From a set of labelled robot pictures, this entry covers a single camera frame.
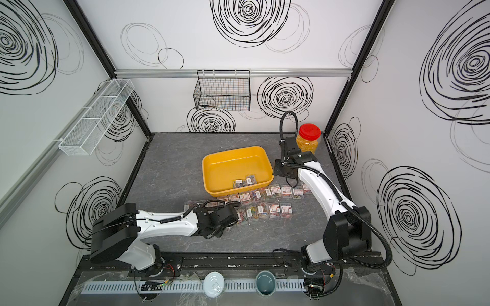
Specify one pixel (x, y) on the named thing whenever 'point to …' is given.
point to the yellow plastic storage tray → (219, 171)
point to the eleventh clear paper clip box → (187, 204)
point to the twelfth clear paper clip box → (298, 193)
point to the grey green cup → (265, 283)
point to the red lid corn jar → (307, 139)
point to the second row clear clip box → (249, 214)
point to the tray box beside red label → (263, 210)
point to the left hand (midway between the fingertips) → (233, 220)
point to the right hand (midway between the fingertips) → (280, 170)
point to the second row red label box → (274, 210)
